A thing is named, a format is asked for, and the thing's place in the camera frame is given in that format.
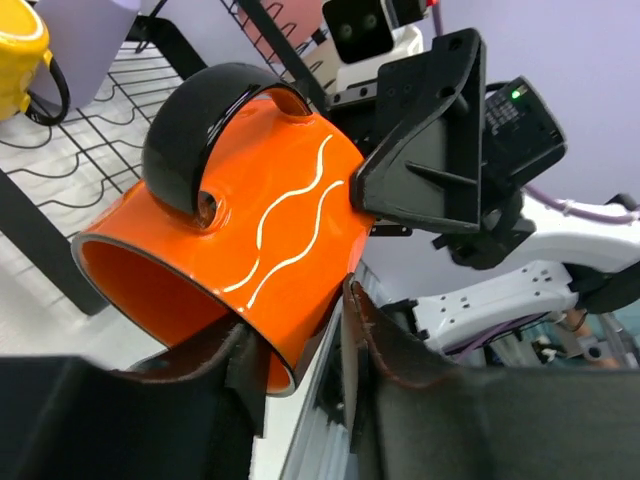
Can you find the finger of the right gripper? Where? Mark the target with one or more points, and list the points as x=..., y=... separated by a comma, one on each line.
x=425, y=169

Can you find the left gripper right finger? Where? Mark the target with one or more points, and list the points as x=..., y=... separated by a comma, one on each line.
x=411, y=414

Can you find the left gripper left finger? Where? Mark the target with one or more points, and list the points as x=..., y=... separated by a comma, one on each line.
x=192, y=412

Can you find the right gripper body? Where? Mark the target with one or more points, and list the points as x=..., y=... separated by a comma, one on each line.
x=519, y=141

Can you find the orange mug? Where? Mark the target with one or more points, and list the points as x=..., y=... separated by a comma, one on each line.
x=242, y=211

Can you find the yellow mug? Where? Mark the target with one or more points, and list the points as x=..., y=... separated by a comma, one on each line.
x=24, y=47

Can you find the pink tumbler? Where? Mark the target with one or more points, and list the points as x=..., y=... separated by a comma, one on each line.
x=297, y=20

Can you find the lilac tumbler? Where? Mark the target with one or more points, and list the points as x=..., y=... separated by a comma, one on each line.
x=85, y=37

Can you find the aluminium rail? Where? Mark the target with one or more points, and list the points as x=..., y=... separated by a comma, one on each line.
x=325, y=440

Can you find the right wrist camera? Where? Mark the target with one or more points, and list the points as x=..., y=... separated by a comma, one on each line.
x=368, y=34

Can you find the black wire dish rack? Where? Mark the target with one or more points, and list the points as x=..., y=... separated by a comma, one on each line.
x=54, y=180

